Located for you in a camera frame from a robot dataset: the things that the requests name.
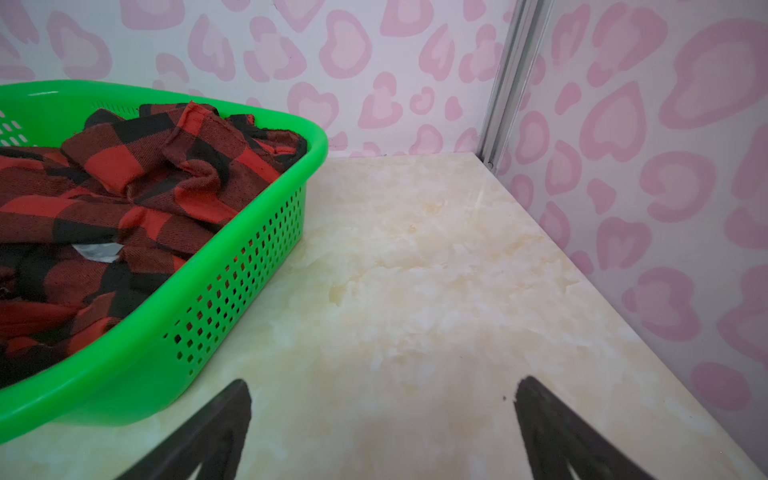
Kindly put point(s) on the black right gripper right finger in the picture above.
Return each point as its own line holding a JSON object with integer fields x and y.
{"x": 561, "y": 445}

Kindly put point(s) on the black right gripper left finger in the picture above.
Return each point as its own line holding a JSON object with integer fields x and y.
{"x": 208, "y": 445}

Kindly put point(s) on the red black plaid shirt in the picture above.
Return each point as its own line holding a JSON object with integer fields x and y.
{"x": 92, "y": 228}

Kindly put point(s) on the green plastic basket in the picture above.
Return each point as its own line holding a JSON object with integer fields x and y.
{"x": 149, "y": 359}

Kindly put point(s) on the aluminium corner frame post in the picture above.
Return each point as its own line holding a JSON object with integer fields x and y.
{"x": 528, "y": 24}

